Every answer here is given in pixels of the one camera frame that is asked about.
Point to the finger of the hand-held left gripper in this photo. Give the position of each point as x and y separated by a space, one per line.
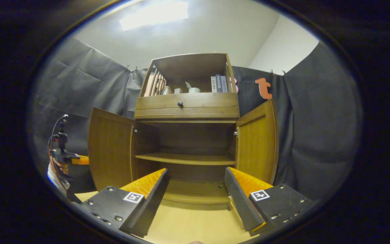
81 160

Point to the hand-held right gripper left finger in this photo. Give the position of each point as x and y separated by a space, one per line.
154 200

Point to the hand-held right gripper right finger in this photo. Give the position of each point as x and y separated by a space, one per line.
240 203

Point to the wooden shoe cabinet door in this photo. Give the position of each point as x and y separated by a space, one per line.
257 145
110 152

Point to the wooden double-door shoe cabinet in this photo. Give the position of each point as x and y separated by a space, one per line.
188 113

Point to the wooden inner cabinet shelf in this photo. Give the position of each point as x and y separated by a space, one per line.
185 158

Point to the wooden cabinet drawer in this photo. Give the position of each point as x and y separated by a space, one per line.
208 101

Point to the black drawer knob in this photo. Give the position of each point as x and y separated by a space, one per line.
180 104

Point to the black backdrop cloth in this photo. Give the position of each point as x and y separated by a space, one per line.
317 135

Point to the small metal cup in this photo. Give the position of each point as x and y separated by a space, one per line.
167 90

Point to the small white block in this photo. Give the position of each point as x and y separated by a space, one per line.
178 91

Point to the white hexagonal cup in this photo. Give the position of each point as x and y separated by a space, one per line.
194 90

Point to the grey-blue shelf book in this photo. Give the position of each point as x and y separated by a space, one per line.
224 84

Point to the dark blue shelf book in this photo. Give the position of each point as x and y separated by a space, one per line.
218 83

